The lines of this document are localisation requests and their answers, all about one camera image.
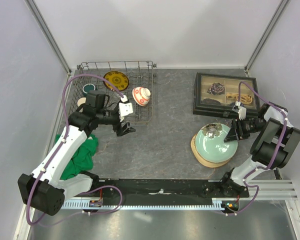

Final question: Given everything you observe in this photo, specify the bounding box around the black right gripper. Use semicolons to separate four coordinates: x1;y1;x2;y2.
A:
223;117;267;143

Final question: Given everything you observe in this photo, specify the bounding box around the green flower plate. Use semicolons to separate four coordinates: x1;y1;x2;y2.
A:
194;122;238;164

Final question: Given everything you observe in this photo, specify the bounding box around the cream bird plate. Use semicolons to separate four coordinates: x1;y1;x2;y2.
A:
190;135;238;168

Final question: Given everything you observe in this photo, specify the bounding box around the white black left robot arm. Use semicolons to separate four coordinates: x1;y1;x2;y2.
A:
17;90;135;216

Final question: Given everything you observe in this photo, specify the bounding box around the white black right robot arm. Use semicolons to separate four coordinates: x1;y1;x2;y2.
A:
124;102;300;197

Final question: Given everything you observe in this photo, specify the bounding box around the white orange patterned bowl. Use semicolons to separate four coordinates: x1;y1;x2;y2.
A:
132;86;151;107

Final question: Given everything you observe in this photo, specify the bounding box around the black glass-lid display box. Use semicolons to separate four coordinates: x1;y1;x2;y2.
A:
192;72;260;119

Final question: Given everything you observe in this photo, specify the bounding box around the yellow patterned plate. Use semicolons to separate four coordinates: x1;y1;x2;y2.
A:
103;70;130;92

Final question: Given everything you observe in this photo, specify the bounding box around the beige cup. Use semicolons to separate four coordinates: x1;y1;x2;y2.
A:
77;97;86;107

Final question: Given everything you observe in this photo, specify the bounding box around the green cloth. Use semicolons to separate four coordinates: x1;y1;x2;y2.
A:
60;134;99;181

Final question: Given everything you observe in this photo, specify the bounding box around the dark teal mug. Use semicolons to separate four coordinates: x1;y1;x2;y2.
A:
82;83;97;96

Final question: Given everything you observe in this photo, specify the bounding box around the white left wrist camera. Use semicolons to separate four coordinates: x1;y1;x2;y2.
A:
118;95;134;122

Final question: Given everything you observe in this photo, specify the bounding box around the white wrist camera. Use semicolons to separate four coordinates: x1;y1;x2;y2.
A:
118;95;134;122
232;101;247;120

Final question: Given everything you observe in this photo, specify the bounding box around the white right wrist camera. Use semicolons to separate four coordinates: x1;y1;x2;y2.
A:
232;101;247;120

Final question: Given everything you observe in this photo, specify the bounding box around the grey wire dish rack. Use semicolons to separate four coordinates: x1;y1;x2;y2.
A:
67;60;156;126

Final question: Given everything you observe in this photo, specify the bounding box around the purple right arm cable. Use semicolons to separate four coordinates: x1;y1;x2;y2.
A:
237;81;288;217

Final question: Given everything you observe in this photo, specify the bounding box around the slotted cable duct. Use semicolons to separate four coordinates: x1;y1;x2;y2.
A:
61;198;239;211

